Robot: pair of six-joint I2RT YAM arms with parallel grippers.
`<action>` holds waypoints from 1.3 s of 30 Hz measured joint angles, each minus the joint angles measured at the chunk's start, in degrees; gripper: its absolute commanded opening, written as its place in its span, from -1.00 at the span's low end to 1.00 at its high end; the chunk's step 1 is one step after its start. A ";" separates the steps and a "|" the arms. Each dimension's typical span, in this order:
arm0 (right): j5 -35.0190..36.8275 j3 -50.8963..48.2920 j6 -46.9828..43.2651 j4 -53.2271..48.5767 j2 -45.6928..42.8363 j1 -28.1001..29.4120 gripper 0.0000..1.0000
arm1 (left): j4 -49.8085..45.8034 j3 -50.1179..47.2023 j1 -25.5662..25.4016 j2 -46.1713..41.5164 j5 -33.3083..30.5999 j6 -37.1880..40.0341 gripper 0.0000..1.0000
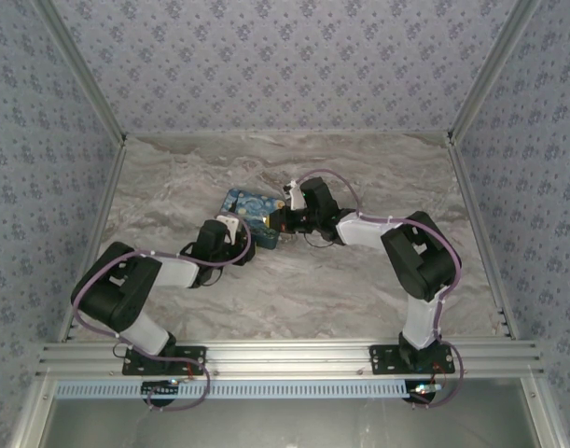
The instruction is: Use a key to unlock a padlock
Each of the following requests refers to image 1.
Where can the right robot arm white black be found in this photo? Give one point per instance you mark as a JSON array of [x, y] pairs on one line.
[[420, 261]]

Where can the aluminium slanted frame post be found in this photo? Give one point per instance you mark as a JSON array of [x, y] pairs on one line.
[[494, 70], [79, 70]]

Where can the aluminium table side rail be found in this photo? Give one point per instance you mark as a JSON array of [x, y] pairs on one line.
[[471, 200], [107, 200]]

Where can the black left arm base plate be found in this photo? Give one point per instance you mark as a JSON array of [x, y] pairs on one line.
[[191, 361]]

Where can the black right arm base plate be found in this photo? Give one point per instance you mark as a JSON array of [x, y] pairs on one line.
[[385, 361]]

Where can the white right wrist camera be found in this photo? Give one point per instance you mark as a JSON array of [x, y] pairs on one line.
[[296, 196]]

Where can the black controller board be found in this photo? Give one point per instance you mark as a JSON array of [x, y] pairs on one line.
[[159, 391], [422, 394]]

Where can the starry night print box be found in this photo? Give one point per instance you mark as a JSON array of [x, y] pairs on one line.
[[259, 207]]

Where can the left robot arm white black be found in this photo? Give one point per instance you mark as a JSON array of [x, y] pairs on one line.
[[112, 289]]

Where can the aluminium mounting rail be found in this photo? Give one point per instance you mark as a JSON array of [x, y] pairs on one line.
[[289, 359]]

